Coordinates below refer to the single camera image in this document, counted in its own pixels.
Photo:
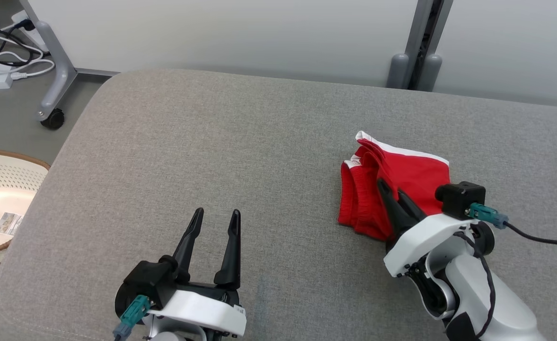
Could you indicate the grey metal partition post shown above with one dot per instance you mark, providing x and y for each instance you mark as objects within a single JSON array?
[{"x": 418, "y": 28}]

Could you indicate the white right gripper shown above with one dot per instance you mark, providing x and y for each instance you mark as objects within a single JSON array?
[{"x": 420, "y": 241}]

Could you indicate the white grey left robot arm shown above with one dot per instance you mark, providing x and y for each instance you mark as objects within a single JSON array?
[{"x": 174, "y": 335}]

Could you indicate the white power strip with plugs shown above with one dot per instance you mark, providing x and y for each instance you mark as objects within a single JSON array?
[{"x": 30, "y": 31}]

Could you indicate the grey cylindrical post bumper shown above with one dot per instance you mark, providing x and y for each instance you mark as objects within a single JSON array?
[
  {"x": 398, "y": 71},
  {"x": 430, "y": 73}
]

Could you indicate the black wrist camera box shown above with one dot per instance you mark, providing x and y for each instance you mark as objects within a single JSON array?
[
  {"x": 460, "y": 199},
  {"x": 145, "y": 282}
]

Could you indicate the paper label in basket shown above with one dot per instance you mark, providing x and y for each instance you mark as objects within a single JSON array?
[{"x": 7, "y": 223}]

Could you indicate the red white-striped shorts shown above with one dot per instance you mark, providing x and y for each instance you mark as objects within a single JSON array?
[{"x": 415, "y": 170}]

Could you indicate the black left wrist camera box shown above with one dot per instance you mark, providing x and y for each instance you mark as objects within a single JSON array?
[{"x": 145, "y": 282}]

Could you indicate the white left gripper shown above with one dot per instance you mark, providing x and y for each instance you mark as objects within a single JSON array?
[{"x": 202, "y": 310}]

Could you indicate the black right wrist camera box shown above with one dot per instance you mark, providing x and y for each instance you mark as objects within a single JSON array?
[{"x": 460, "y": 199}]

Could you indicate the white perforated laundry basket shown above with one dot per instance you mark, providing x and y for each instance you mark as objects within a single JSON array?
[{"x": 4, "y": 203}]

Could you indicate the grey table leg with caster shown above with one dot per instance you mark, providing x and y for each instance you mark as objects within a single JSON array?
[{"x": 56, "y": 66}]

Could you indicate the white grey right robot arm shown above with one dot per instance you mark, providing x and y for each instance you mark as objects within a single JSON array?
[{"x": 505, "y": 303}]

